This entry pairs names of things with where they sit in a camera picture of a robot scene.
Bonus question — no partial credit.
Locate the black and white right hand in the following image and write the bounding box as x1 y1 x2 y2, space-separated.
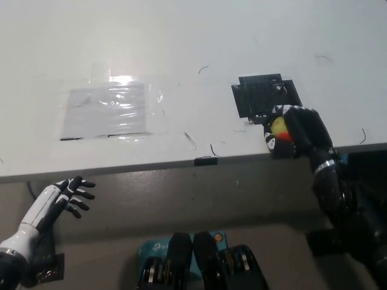
262 104 338 170

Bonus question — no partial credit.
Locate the white and black left hand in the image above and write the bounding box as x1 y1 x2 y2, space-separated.
20 175 97 234

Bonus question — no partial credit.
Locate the yellow and orange tennis ball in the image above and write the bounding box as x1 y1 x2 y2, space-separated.
270 117 294 142

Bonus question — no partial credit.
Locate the small black tape strip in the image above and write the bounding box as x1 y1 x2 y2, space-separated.
193 156 219 167

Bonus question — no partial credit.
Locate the clear plastic sheet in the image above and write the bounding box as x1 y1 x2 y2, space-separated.
59 82 154 141

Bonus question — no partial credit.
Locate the teal cardboard box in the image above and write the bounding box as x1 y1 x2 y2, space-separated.
137 231 227 276

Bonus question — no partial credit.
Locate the thin black cable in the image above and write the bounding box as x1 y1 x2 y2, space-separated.
26 181 38 201

